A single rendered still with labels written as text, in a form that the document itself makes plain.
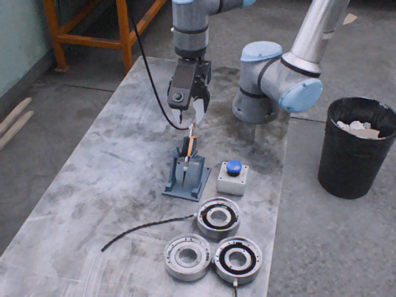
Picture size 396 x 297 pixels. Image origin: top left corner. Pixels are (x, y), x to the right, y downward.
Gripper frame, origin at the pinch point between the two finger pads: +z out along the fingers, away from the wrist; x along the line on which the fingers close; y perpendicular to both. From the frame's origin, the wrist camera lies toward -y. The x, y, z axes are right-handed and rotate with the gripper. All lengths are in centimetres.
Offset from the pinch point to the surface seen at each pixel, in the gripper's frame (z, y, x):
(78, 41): 74, 156, 127
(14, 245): 18, -34, 32
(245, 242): 15.1, -19.8, -19.5
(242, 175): 13.7, -0.3, -14.6
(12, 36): 59, 127, 155
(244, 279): 15.3, -29.3, -21.0
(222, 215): 16.7, -12.2, -12.2
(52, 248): 18.0, -32.1, 23.4
